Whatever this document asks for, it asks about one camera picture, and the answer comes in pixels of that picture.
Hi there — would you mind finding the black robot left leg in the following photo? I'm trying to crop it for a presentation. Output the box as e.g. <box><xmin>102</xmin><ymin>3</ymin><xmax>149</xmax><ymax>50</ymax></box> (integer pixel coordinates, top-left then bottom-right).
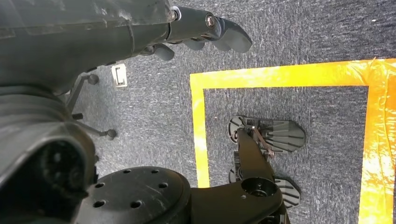
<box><xmin>189</xmin><ymin>126</ymin><xmax>290</xmax><ymax>224</ymax></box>

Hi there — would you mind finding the steel floor socket yellow label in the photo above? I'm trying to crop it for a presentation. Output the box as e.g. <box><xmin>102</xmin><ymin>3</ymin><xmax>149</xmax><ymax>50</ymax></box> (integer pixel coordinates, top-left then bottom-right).
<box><xmin>111</xmin><ymin>64</ymin><xmax>128</xmax><ymax>88</ymax></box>

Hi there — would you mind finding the yellow floor tape square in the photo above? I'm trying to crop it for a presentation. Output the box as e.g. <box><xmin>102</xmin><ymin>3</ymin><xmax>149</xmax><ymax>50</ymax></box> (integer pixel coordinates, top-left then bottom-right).
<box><xmin>189</xmin><ymin>58</ymin><xmax>396</xmax><ymax>224</ymax></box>

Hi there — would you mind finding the black robot left foot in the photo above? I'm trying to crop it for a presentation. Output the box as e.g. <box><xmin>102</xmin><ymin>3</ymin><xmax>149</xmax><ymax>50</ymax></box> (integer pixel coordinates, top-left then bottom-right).
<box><xmin>228</xmin><ymin>115</ymin><xmax>307</xmax><ymax>154</ymax></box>

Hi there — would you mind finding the black robot hip joint disc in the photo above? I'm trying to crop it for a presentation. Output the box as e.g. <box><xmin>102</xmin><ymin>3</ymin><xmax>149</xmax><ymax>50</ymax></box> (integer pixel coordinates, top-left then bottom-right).
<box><xmin>72</xmin><ymin>166</ymin><xmax>192</xmax><ymax>224</ymax></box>

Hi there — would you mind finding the chrome stool base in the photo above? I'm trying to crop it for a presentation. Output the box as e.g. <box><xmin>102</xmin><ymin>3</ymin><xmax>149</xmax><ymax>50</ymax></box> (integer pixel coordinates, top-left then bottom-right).
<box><xmin>66</xmin><ymin>73</ymin><xmax>118</xmax><ymax>141</ymax></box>

